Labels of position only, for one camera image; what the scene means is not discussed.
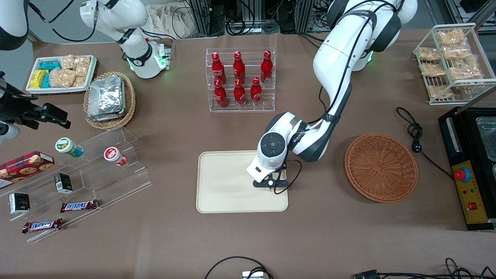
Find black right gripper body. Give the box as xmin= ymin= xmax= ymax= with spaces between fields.
xmin=0 ymin=72 xmax=40 ymax=131

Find white rectangular snack tray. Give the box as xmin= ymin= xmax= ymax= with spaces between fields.
xmin=26 ymin=55 xmax=97 ymax=95

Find cream plastic tray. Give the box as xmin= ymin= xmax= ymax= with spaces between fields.
xmin=196 ymin=149 xmax=289 ymax=214

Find tan wicker basket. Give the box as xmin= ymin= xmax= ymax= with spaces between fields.
xmin=83 ymin=72 xmax=136 ymax=130

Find brown wicker basket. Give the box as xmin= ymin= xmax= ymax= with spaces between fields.
xmin=344 ymin=133 xmax=419 ymax=203

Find green lid yogurt cup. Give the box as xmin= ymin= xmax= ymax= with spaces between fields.
xmin=55 ymin=138 xmax=84 ymax=158

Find yellow snack packet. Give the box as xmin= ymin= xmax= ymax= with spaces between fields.
xmin=30 ymin=70 xmax=49 ymax=90

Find silver foil packet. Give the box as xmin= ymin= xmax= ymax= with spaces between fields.
xmin=87 ymin=76 xmax=126 ymax=121

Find red cookie box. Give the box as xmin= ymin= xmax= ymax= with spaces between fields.
xmin=0 ymin=151 xmax=55 ymax=189

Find clear acrylic bottle rack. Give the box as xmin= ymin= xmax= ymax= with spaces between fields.
xmin=205 ymin=48 xmax=276 ymax=113

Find small black box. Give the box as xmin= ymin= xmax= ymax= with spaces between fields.
xmin=9 ymin=193 xmax=30 ymax=214
xmin=54 ymin=173 xmax=73 ymax=194

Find red lid yogurt cup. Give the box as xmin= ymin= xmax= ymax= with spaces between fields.
xmin=103 ymin=147 xmax=128 ymax=167

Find red cola bottle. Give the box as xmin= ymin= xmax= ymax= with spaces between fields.
xmin=260 ymin=50 xmax=273 ymax=84
xmin=234 ymin=79 xmax=247 ymax=108
xmin=250 ymin=77 xmax=263 ymax=107
xmin=214 ymin=79 xmax=229 ymax=109
xmin=211 ymin=52 xmax=226 ymax=84
xmin=233 ymin=51 xmax=246 ymax=84

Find clear acrylic step stand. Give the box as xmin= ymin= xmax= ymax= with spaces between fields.
xmin=0 ymin=127 xmax=153 ymax=243

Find snickers chocolate bar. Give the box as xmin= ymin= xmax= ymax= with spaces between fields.
xmin=22 ymin=218 xmax=63 ymax=234
xmin=60 ymin=200 xmax=98 ymax=213

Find beige cloth bag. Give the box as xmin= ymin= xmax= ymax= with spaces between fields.
xmin=145 ymin=3 xmax=194 ymax=39

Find black appliance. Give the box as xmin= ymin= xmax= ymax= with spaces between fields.
xmin=439 ymin=107 xmax=496 ymax=232

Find yellow control panel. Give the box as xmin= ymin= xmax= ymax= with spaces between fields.
xmin=453 ymin=161 xmax=489 ymax=225

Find metal pan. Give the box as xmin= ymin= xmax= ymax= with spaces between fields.
xmin=476 ymin=116 xmax=496 ymax=162

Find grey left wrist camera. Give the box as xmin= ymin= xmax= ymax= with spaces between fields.
xmin=253 ymin=176 xmax=280 ymax=190

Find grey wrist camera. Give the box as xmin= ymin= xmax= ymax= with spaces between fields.
xmin=0 ymin=122 xmax=21 ymax=146
xmin=253 ymin=176 xmax=280 ymax=190

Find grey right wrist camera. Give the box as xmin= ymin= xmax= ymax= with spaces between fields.
xmin=0 ymin=122 xmax=21 ymax=146

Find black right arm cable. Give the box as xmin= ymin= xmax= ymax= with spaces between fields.
xmin=27 ymin=0 xmax=97 ymax=42

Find black looped cable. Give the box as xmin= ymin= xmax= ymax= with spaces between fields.
xmin=204 ymin=256 xmax=274 ymax=279

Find black tangled cables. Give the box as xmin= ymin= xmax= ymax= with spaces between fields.
xmin=353 ymin=258 xmax=496 ymax=279

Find white wire rack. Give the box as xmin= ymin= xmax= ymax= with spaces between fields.
xmin=413 ymin=23 xmax=496 ymax=105

